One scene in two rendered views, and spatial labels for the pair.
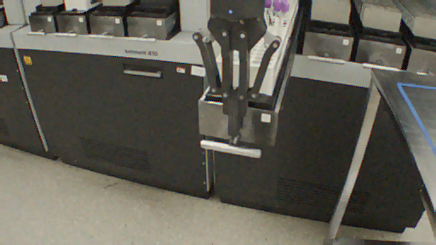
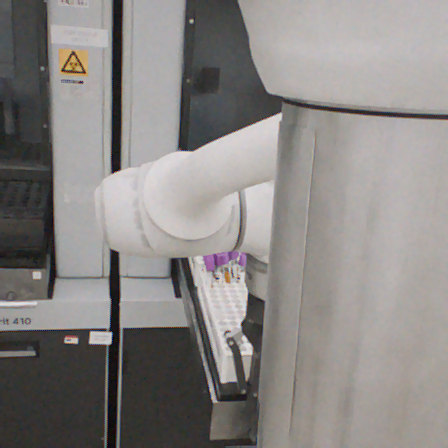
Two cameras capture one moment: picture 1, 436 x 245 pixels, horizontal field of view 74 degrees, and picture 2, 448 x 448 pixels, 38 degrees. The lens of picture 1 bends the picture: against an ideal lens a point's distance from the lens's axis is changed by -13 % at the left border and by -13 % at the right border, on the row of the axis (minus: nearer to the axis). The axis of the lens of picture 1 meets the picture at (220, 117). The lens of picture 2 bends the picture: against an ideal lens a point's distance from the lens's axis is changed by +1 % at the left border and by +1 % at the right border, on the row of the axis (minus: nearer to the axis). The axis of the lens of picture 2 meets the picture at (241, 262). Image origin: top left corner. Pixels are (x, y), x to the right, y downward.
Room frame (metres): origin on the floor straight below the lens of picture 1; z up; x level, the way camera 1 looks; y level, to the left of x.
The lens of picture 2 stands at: (-0.20, 0.41, 1.41)
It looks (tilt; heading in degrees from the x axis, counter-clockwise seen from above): 25 degrees down; 330
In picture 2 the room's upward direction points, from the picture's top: 6 degrees clockwise
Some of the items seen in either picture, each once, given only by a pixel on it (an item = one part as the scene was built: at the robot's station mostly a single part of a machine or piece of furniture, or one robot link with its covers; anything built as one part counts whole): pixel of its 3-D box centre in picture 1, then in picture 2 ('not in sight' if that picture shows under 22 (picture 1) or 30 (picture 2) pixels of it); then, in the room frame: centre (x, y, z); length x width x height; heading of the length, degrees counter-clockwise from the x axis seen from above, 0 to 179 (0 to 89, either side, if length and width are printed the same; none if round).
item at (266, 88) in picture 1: (258, 51); (236, 321); (0.64, -0.08, 0.83); 0.30 x 0.10 x 0.06; 164
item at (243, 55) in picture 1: (244, 64); not in sight; (0.45, -0.04, 0.89); 0.04 x 0.01 x 0.11; 164
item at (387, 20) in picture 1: (381, 19); not in sight; (0.89, -0.47, 0.85); 0.12 x 0.02 x 0.06; 73
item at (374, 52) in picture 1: (368, 21); not in sight; (1.11, -0.53, 0.78); 0.73 x 0.14 x 0.09; 164
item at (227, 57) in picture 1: (227, 62); (257, 360); (0.45, -0.01, 0.89); 0.04 x 0.01 x 0.11; 164
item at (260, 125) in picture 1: (266, 52); (221, 309); (0.77, -0.12, 0.78); 0.73 x 0.14 x 0.09; 164
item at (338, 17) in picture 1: (329, 12); not in sight; (0.93, -0.32, 0.85); 0.12 x 0.02 x 0.06; 74
